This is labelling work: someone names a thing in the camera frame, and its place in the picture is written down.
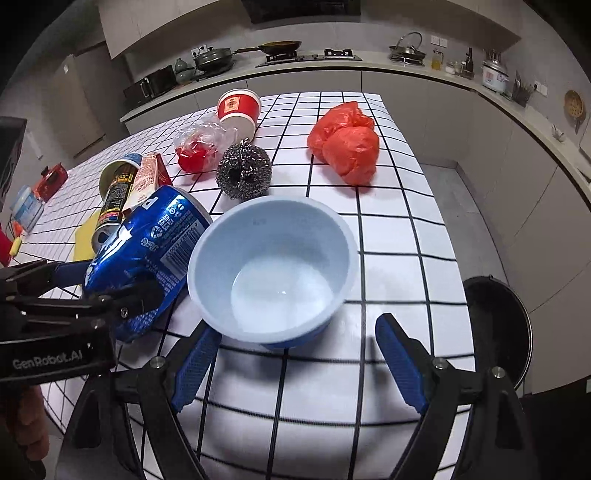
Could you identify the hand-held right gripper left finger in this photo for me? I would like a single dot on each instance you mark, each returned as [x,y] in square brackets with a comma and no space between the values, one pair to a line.
[196,364]

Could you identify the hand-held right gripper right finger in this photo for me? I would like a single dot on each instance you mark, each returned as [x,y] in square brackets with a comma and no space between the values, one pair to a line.
[401,364]

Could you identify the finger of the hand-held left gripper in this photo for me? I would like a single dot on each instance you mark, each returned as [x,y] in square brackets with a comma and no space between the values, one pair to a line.
[138,295]
[69,274]

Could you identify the crushed blue drink can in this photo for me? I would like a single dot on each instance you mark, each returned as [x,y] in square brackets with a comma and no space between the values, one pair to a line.
[157,230]

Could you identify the black printed can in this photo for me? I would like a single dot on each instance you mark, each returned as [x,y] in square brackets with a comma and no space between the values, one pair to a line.
[115,194]

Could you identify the black trash bin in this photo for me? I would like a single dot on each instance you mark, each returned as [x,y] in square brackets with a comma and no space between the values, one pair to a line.
[498,323]

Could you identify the light blue plastic bowl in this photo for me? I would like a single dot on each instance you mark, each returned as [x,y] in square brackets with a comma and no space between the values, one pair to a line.
[277,286]

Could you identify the person's left hand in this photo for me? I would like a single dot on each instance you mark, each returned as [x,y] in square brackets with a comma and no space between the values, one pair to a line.
[27,424]

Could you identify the yellow sponge cloth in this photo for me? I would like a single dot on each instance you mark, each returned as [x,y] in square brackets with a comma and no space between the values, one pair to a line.
[85,240]

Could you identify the small yellow item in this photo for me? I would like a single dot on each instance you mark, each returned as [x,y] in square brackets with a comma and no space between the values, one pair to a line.
[15,246]

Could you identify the red container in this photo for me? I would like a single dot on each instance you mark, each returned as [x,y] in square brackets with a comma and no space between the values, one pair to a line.
[3,249]

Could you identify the red box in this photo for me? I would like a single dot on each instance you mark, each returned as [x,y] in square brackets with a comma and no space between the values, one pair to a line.
[51,182]

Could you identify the pink drink carton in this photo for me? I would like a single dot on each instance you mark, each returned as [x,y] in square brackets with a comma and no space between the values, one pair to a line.
[152,175]

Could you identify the black appliance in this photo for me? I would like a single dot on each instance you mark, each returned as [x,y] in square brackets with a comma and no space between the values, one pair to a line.
[11,157]

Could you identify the blue paper cup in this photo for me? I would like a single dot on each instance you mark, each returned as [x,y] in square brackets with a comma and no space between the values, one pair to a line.
[131,159]

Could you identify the clear plastic bag red contents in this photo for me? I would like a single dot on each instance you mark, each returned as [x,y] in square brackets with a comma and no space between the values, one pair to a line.
[198,154]

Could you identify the steel wool scrubber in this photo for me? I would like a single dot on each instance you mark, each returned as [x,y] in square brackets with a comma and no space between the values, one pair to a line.
[244,168]

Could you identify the grey refrigerator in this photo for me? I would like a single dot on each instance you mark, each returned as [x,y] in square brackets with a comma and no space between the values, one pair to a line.
[87,106]

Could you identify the black toaster oven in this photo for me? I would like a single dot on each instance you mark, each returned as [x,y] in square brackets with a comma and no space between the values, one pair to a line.
[150,85]

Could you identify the red paper cup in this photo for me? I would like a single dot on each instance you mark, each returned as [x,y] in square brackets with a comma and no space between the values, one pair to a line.
[238,108]

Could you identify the green ceramic teapot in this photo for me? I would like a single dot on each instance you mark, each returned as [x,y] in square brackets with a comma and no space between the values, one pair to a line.
[184,71]

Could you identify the dark lidded pan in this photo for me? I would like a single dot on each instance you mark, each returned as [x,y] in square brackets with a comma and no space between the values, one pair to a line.
[213,59]

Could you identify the small white dish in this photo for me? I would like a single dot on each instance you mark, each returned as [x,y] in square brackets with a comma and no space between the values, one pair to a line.
[558,134]

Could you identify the frying pan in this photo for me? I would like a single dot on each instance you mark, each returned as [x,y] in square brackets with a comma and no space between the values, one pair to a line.
[279,46]

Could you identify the gas stove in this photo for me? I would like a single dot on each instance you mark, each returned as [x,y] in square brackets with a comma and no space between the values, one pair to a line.
[309,57]

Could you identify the utensil holder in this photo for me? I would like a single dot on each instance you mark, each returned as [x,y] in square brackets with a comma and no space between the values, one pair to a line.
[521,94]

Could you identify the small seasoning jars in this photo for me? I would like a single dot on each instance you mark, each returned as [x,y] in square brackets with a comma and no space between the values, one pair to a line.
[453,68]

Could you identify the white rice cooker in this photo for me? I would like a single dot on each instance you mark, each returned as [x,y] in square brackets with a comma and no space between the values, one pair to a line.
[495,76]

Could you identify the yellow oil bottle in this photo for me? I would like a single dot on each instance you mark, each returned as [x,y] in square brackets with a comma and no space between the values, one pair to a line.
[437,60]

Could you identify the dark glass bottle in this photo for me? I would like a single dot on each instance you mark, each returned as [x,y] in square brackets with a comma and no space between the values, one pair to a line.
[470,62]

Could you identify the wok with glass lid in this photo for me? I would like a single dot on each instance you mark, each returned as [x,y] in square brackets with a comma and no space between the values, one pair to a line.
[407,51]

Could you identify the black range hood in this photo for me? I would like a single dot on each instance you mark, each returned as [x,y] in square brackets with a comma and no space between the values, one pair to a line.
[300,9]

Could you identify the woven wall basket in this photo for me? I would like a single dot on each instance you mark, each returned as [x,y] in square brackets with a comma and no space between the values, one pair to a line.
[574,106]

